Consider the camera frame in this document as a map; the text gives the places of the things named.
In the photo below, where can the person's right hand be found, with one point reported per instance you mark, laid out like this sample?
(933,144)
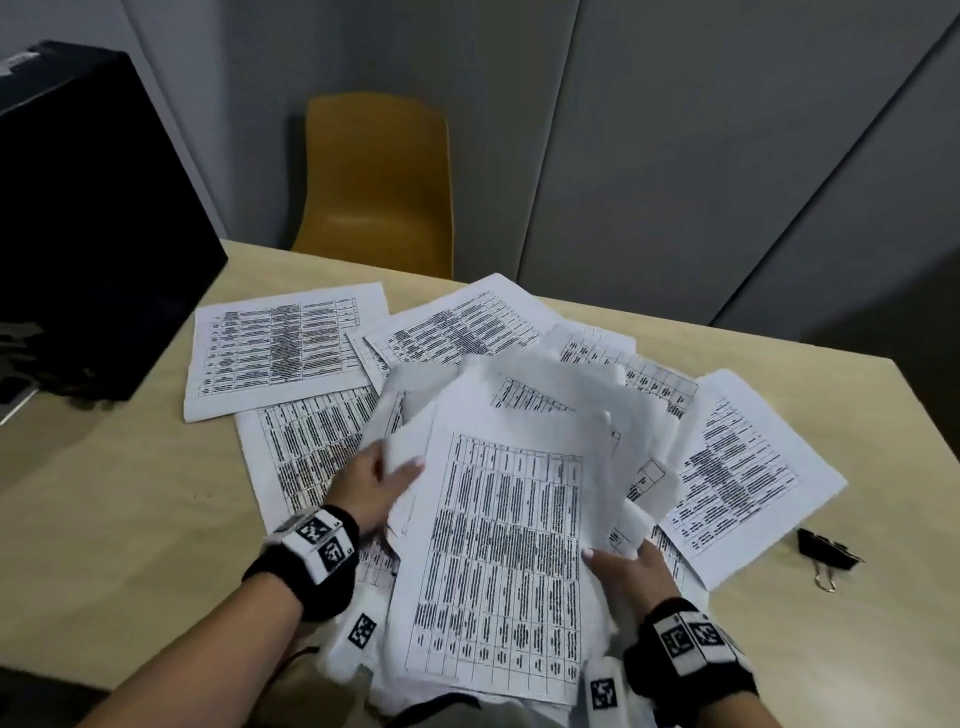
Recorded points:
(637,589)

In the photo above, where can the person's left hand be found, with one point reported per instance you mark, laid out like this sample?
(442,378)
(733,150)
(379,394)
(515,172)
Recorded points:
(367,495)

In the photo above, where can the white paper sheet with table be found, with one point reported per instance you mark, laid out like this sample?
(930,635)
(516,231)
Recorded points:
(502,562)

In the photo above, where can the stack of printed paper sheets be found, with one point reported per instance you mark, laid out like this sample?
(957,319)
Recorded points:
(277,345)

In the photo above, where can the black binder clip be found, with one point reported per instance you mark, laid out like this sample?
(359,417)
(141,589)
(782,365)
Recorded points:
(821,544)

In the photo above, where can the person's left forearm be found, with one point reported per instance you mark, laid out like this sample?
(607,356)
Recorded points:
(187,660)

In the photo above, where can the person's grey clothing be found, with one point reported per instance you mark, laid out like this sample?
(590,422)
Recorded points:
(480,716)

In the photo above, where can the black right wristband with markers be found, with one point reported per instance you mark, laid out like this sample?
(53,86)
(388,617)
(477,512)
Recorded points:
(690,660)

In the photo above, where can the yellow plastic chair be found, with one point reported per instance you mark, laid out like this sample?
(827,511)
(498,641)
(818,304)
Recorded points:
(375,187)

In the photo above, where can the silver flat device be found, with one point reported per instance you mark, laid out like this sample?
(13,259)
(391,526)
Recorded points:
(13,409)

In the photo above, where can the black computer tower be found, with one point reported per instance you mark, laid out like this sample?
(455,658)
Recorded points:
(97,225)

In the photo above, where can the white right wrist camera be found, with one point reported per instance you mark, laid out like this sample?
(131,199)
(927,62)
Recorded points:
(606,690)

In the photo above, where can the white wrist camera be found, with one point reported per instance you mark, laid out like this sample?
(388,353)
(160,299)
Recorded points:
(606,690)
(364,630)

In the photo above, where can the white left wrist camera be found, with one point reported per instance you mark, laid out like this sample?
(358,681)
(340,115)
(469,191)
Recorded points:
(364,630)

